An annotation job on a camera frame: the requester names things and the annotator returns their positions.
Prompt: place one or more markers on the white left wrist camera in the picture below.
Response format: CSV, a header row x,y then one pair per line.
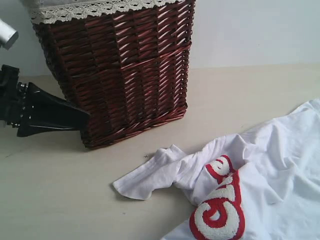
x,y
8,35

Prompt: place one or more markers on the white t-shirt with red print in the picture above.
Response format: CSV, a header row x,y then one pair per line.
x,y
262,184

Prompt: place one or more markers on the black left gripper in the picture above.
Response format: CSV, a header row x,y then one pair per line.
x,y
32,110

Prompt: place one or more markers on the dark brown wicker basket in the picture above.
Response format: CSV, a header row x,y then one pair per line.
x,y
128,70

